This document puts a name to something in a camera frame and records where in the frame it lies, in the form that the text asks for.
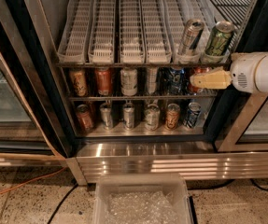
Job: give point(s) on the white can bottom shelf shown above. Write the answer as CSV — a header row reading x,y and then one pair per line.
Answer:
x,y
152,117

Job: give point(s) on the left glass fridge door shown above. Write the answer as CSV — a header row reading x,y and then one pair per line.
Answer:
x,y
21,133

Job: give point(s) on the blue can bottom shelf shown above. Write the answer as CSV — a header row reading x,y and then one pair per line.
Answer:
x,y
192,114

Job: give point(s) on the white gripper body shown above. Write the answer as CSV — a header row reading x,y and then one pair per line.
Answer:
x,y
242,73

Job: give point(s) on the silver can bottom shelf left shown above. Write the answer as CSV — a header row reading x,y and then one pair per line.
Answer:
x,y
106,115

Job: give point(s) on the tan can middle shelf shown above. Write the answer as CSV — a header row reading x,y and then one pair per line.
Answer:
x,y
78,80

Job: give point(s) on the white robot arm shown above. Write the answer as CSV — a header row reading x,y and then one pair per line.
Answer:
x,y
248,73

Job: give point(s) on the silver can middle shelf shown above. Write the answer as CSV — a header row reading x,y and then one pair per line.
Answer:
x,y
151,83

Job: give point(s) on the orange can shelf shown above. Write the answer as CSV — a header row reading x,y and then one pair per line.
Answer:
x,y
103,79
85,118

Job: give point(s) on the clear plastic bin with ice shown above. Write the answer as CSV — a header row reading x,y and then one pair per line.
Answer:
x,y
142,199

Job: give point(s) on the blue can shelf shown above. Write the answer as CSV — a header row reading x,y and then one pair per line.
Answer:
x,y
192,114
174,80

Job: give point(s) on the silver can shelf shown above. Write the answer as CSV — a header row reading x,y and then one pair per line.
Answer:
x,y
106,115
151,83
128,116

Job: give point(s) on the tan can bottom shelf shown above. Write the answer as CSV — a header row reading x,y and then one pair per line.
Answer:
x,y
172,116

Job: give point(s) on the silver can on top shelf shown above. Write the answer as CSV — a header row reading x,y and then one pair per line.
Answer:
x,y
191,36

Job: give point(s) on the green soda can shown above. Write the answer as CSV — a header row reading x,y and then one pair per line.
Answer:
x,y
220,38

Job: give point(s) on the white can middle shelf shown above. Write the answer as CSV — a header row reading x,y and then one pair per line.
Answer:
x,y
128,79

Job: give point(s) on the tan can shelf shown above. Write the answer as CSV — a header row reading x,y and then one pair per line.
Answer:
x,y
78,80
172,116

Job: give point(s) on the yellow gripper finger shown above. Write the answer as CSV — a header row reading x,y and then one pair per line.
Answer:
x,y
215,79

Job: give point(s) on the orange can middle shelf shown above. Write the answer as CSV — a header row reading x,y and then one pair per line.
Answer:
x,y
103,79

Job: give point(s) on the silver can bottom shelf centre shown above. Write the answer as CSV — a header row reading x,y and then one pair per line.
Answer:
x,y
128,116

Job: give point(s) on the blue can middle shelf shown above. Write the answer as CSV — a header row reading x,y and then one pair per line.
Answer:
x,y
174,80

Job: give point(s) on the red can middle shelf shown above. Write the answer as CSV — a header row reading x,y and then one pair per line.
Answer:
x,y
196,70

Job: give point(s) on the white can shelf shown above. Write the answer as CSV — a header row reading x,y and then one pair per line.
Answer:
x,y
152,117
128,79

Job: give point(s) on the stainless steel fridge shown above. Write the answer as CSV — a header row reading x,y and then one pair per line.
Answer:
x,y
30,34

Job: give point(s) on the orange can bottom shelf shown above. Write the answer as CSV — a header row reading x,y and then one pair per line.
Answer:
x,y
85,118

